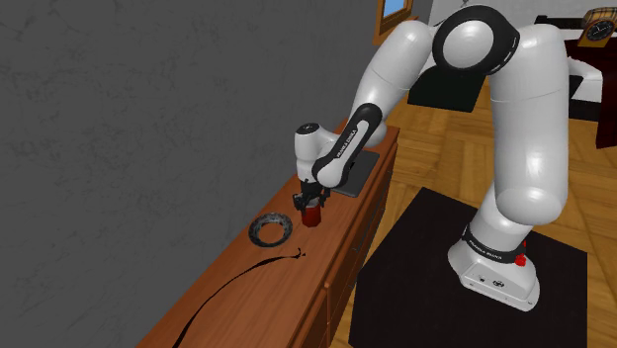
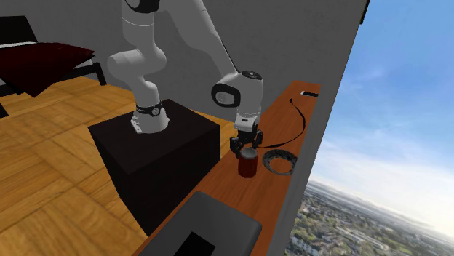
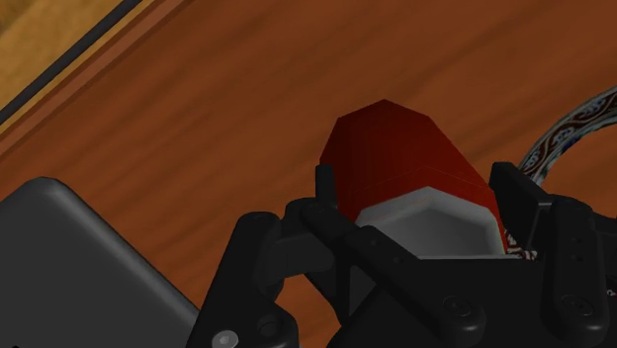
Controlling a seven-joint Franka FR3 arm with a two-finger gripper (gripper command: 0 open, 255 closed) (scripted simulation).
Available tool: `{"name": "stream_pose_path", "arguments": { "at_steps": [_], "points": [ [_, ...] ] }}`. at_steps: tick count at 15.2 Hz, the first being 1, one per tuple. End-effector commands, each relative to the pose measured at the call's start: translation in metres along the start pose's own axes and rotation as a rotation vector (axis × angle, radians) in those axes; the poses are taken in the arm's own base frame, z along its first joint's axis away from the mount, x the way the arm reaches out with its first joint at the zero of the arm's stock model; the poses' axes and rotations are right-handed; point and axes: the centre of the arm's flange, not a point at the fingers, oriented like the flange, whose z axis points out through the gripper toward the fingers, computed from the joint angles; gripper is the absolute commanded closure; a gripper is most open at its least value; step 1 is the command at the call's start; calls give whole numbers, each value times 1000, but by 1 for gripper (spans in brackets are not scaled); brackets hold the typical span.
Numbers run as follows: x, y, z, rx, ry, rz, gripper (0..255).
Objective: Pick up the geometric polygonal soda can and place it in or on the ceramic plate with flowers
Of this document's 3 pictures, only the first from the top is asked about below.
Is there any red cup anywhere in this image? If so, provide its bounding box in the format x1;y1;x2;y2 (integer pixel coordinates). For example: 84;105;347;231
302;204;322;228

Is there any wooden framed window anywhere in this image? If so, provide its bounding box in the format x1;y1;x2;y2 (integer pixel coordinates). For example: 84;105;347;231
372;0;420;47

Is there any brown wooden chest of drawers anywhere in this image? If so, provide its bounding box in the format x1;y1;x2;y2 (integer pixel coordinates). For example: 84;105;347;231
135;118;401;348

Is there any dark red wooden cabinet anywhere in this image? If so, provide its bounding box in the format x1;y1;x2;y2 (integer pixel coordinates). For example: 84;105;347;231
564;38;617;150

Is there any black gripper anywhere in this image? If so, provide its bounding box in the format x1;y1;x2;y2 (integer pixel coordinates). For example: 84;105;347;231
293;178;332;213

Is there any grey flat tablet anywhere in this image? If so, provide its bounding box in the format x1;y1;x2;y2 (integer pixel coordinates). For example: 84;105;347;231
331;148;382;200

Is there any wooden mantel clock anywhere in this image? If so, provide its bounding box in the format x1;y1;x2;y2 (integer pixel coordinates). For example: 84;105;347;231
576;6;617;48

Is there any dark speckled ring plate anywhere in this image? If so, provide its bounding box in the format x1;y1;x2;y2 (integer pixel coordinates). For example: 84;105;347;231
247;212;295;249

